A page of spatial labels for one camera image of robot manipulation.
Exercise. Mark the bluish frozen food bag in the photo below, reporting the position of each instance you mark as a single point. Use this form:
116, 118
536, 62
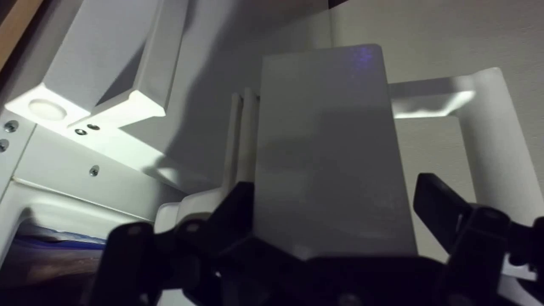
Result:
45, 256

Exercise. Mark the white fridge body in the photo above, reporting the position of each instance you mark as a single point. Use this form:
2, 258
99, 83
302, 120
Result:
69, 171

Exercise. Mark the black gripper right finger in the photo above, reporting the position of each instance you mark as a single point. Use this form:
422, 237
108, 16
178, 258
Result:
482, 249

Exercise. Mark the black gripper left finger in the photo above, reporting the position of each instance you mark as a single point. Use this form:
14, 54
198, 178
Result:
171, 261

